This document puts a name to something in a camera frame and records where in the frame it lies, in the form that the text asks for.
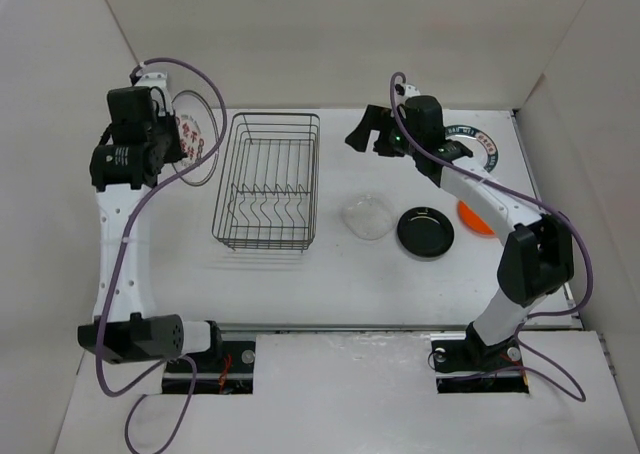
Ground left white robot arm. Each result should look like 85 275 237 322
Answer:
77 75 224 371

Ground white plate red characters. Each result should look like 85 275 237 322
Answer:
173 89 220 187

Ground white plate green rim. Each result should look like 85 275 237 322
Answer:
445 124 499 172

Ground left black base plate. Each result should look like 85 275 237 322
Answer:
161 333 256 395

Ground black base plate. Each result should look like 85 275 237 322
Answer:
429 338 529 394
161 333 256 395

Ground aluminium rail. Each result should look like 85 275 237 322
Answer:
214 322 581 333

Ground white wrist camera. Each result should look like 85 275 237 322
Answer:
393 82 421 99
129 66 174 116

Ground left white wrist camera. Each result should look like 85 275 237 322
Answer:
129 66 174 116

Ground clear glass plate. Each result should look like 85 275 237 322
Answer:
340 193 396 242

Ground grey wire dish rack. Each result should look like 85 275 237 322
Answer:
212 111 320 252

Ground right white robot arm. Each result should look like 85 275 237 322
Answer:
345 95 574 374

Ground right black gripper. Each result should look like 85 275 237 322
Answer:
345 104 421 158

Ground orange plate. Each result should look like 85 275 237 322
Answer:
457 201 495 236

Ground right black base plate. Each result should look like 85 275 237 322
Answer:
429 338 529 394

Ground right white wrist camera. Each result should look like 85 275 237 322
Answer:
393 82 421 99

